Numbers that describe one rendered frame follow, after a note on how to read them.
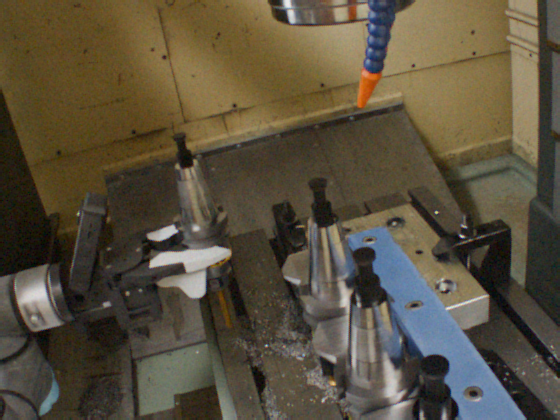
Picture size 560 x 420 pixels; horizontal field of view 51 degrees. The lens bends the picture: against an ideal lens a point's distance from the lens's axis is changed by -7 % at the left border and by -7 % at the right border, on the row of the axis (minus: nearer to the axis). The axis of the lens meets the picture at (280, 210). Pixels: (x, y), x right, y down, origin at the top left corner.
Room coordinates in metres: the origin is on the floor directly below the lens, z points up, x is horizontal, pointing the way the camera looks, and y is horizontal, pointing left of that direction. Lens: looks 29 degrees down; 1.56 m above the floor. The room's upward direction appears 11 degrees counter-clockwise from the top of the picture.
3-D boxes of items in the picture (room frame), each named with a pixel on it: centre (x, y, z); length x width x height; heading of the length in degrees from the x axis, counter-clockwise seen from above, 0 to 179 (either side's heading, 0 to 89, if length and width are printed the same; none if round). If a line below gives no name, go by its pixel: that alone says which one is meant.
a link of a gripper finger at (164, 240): (0.66, 0.12, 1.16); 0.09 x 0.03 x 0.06; 111
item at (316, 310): (0.44, -0.03, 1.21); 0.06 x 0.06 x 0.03
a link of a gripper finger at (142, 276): (0.59, 0.16, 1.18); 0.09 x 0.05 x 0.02; 84
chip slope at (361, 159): (1.32, -0.02, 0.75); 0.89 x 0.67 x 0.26; 97
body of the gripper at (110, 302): (0.61, 0.22, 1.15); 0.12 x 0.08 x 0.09; 97
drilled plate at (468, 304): (0.78, -0.13, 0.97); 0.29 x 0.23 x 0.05; 7
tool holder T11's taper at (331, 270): (0.44, -0.03, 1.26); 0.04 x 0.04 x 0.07
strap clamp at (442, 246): (0.78, -0.28, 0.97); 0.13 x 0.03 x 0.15; 97
